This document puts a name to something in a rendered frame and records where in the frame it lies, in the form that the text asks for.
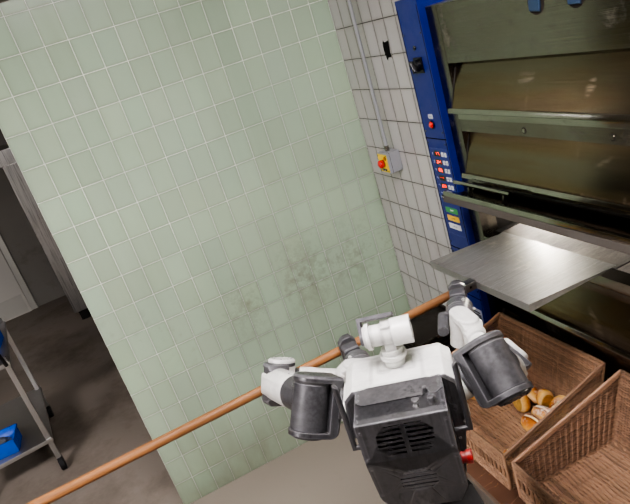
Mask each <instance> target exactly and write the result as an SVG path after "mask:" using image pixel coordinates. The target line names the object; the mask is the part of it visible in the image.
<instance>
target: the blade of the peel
mask: <svg viewBox="0 0 630 504"><path fill-rule="evenodd" d="M430 264H431V268H433V269H435V270H438V271H440V272H442V273H444V274H446V275H449V276H451V277H453V278H455V279H460V281H462V282H463V281H465V280H467V279H469V278H471V279H474V280H475V281H476V285H477V289H480V290H482V291H484V292H486V293H488V294H491V295H493V296H495V297H497V298H500V299H502V300H504V301H506V302H508V303H511V304H513V305H515V306H517V307H519V308H522V309H524V310H526V311H528V312H532V311H533V310H535V309H537V308H539V307H541V306H543V305H545V304H546V303H548V302H550V301H552V300H554V299H556V298H557V297H559V296H561V295H563V294H565V293H567V292H569V291H570V290H572V289H574V288H576V287H578V286H580V285H582V284H583V283H585V282H587V281H589V280H591V279H593V278H594V277H596V276H598V275H600V274H602V273H604V272H606V271H607V270H609V269H611V268H613V267H615V266H616V265H613V264H610V263H607V262H603V261H600V260H597V259H593V258H590V257H587V256H583V255H580V254H576V253H573V252H570V251H566V250H563V249H560V248H556V247H553V246H550V245H546V244H543V243H540V242H536V241H533V240H529V239H526V238H523V237H519V236H516V235H513V234H509V233H506V232H502V233H500V234H498V235H495V236H493V237H490V238H488V239H485V240H483V241H480V242H478V243H475V244H473V245H470V246H468V247H465V248H462V249H460V250H457V251H455V252H452V253H450V254H447V255H445V256H442V257H440V258H437V259H435V260H432V261H430Z"/></svg>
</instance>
